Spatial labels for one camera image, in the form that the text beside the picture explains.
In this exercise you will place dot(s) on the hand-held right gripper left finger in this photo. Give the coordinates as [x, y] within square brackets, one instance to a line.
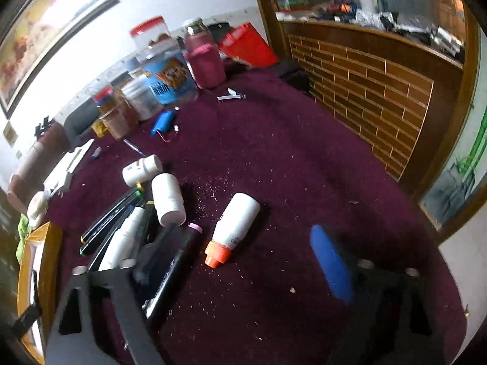
[152, 254]

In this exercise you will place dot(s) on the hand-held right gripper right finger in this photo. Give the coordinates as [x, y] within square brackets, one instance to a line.
[331, 262]

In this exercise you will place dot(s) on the black marker pale pink cap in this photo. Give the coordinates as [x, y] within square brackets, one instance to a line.
[182, 254]

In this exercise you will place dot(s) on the white marker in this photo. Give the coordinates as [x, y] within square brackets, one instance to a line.
[121, 239]

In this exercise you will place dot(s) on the black marker green caps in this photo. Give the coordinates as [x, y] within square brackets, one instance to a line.
[99, 240]

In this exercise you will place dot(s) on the plain white pill bottle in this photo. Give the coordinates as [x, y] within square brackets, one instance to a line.
[167, 197]

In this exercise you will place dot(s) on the white pill bottle red label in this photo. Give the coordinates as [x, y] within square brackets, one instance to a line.
[142, 169]

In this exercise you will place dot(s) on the white bottle orange cap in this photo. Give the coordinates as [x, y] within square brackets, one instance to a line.
[236, 222]

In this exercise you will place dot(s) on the yellow marker box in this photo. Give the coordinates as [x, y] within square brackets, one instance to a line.
[49, 258]

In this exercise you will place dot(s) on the silver pen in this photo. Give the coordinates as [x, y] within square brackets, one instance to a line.
[135, 147]

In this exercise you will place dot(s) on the small blue cap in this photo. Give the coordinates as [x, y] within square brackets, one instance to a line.
[97, 153]

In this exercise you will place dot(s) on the burgundy tablecloth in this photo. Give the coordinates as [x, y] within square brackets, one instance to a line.
[289, 152]

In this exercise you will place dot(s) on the green cloth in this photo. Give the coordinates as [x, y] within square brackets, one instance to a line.
[23, 235]

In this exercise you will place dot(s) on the amber plastic jar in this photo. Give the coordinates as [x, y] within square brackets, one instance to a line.
[116, 119]

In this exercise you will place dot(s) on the bamboo picture panel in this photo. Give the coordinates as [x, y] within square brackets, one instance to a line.
[460, 175]

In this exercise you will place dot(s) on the black spiky object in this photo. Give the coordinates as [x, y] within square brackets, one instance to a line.
[43, 126]

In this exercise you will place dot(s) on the wooden counter brick pattern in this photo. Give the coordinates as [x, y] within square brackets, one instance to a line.
[380, 95]

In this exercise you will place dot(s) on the blue label plastic tub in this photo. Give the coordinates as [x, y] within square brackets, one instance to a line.
[171, 80]

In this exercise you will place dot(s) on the pink cup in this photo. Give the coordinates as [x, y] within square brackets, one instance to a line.
[203, 61]

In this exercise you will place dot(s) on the clear jar red lid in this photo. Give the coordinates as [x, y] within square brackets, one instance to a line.
[150, 36]

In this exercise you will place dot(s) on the red box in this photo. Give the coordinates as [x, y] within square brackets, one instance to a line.
[247, 47]

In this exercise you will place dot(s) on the framed painting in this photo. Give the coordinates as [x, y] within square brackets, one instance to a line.
[45, 26]

